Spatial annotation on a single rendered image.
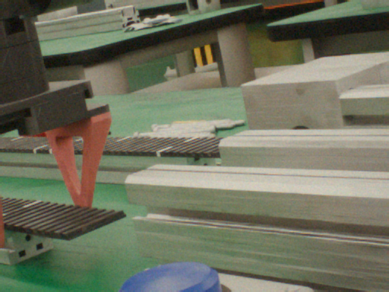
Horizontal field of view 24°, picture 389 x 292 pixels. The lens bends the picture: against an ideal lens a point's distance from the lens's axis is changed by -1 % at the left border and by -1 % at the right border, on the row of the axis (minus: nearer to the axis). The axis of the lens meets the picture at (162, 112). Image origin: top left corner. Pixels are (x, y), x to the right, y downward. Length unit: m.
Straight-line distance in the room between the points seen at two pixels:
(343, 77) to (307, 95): 0.03
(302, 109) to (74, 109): 0.16
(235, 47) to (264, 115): 2.85
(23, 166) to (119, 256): 0.39
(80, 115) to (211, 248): 0.23
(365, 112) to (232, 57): 2.90
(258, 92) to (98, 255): 0.17
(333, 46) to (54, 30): 1.95
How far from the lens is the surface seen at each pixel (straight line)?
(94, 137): 0.67
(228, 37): 3.49
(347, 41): 2.38
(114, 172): 0.88
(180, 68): 6.57
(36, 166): 1.00
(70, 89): 0.65
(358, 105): 0.61
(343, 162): 0.48
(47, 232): 0.63
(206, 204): 0.45
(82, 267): 0.64
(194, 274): 0.35
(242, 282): 0.37
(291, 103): 0.65
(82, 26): 3.92
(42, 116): 0.64
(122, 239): 0.69
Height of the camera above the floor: 0.97
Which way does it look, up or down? 8 degrees down
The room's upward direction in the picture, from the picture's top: 12 degrees counter-clockwise
